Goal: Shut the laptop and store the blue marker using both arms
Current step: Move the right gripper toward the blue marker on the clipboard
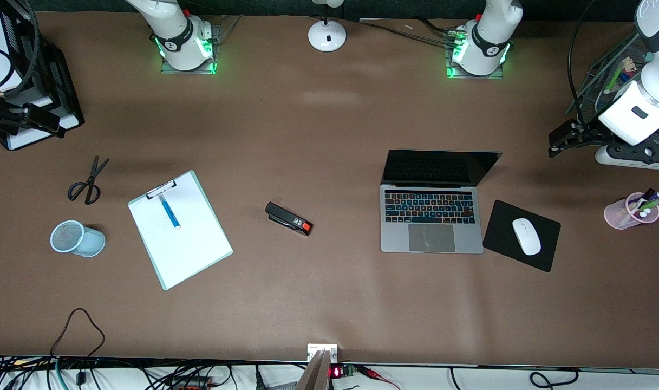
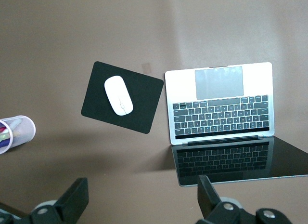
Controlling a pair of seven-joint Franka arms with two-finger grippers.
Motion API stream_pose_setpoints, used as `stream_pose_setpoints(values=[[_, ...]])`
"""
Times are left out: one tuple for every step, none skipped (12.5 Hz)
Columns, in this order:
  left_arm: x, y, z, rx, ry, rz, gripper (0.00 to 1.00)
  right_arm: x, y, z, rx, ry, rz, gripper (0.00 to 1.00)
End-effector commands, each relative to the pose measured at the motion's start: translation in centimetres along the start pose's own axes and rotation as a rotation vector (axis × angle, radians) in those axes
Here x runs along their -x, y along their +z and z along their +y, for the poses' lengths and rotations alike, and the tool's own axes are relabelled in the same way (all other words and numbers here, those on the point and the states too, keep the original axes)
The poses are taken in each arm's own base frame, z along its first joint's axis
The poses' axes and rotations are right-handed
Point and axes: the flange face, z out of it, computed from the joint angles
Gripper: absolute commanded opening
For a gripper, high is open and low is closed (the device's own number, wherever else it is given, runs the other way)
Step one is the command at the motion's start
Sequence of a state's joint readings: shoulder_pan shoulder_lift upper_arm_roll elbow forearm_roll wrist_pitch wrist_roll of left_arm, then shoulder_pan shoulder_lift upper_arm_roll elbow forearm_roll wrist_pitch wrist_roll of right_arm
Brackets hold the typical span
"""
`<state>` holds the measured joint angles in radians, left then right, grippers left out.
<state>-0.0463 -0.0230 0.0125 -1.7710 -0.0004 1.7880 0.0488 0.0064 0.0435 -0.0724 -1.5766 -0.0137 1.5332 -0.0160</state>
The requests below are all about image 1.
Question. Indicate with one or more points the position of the black capped marker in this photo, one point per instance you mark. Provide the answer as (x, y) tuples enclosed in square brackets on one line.
[(648, 193)]

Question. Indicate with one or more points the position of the grey mounting beam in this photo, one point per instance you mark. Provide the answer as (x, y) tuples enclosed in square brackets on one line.
[(314, 374)]

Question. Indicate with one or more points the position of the white round stand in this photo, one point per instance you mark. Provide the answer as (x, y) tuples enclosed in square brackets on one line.
[(327, 38)]

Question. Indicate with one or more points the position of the light blue mesh cup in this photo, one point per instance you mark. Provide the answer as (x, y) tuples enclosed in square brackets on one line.
[(88, 244)]

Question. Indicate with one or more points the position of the black scissors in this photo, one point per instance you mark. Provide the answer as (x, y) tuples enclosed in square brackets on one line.
[(93, 179)]

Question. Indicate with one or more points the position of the orange black power strip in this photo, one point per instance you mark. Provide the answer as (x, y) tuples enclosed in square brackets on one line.
[(191, 383)]

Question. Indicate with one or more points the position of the red LED display board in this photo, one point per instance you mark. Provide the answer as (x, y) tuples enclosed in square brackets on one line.
[(337, 371)]

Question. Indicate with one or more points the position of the light green clipboard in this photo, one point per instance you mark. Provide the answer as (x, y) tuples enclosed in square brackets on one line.
[(195, 177)]

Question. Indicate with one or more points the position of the black stapler red tip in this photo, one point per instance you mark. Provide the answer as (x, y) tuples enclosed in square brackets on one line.
[(286, 218)]

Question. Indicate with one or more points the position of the silver laptop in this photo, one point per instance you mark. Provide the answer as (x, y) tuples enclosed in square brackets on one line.
[(432, 238)]

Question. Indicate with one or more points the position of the white paper sheet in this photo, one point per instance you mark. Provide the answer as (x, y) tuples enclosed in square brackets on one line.
[(188, 244)]

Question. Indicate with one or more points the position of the white capped pen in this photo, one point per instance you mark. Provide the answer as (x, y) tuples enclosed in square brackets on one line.
[(641, 211)]

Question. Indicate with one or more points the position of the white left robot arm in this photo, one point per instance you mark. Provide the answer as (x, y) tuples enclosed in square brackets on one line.
[(489, 51)]

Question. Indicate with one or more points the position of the white computer mouse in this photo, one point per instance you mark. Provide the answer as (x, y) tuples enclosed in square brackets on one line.
[(526, 236)]

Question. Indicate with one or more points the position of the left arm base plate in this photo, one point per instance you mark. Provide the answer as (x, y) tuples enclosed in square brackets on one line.
[(454, 75)]

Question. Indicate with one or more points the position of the white mounting bracket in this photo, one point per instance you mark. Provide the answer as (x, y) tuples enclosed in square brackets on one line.
[(314, 349)]

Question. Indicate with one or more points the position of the blue capped white marker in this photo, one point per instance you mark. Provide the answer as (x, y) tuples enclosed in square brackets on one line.
[(625, 77)]

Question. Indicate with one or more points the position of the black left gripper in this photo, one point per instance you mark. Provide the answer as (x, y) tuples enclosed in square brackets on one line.
[(591, 134)]

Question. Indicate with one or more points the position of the blue marker white cap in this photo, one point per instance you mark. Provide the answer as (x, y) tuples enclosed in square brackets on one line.
[(170, 214)]

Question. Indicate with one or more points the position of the light green pen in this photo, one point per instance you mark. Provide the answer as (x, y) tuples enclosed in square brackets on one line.
[(657, 203)]

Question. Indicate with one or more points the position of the green marker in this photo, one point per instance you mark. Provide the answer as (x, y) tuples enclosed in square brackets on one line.
[(613, 78)]

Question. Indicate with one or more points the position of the black mouse pad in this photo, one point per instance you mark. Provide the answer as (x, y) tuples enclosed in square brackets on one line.
[(502, 238)]

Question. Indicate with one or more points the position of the pink translucent pen cup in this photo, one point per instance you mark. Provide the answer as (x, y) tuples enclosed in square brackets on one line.
[(616, 214)]

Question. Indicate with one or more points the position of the black stacked document tray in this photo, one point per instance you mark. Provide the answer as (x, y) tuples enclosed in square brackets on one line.
[(64, 97)]

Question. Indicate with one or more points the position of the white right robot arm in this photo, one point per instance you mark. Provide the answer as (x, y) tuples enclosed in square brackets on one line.
[(180, 46)]

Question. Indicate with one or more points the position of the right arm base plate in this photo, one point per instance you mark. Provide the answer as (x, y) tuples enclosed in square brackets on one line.
[(169, 69)]

